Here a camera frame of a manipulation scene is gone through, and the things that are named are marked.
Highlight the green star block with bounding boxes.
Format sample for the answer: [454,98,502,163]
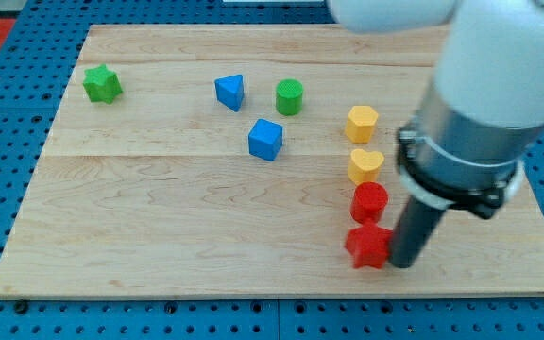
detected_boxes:
[82,64,124,104]

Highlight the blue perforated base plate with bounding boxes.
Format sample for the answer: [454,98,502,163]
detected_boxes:
[0,0,544,339]

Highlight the blue triangle block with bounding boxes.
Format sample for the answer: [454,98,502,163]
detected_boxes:
[214,74,245,112]

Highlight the yellow heart block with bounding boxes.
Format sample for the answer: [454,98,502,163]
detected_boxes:
[347,148,385,185]

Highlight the green cylinder block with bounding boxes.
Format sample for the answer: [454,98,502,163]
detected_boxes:
[276,78,304,116]

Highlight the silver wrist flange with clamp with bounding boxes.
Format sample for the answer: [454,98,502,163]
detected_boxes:
[397,83,544,219]

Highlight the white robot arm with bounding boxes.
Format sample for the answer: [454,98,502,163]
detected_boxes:
[328,0,544,268]

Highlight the red cylinder block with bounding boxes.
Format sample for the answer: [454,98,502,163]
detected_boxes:
[349,182,389,223]

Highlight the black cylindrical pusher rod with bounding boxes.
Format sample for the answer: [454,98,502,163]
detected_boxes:
[389,196,446,268]

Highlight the red star block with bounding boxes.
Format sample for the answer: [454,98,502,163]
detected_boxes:
[345,219,393,269]

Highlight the yellow hexagon block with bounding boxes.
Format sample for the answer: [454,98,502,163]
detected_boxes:
[345,106,379,144]

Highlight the blue cube block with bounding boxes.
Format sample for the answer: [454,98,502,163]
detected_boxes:
[247,119,283,162]

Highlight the wooden board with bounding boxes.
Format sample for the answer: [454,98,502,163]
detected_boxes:
[0,25,544,300]

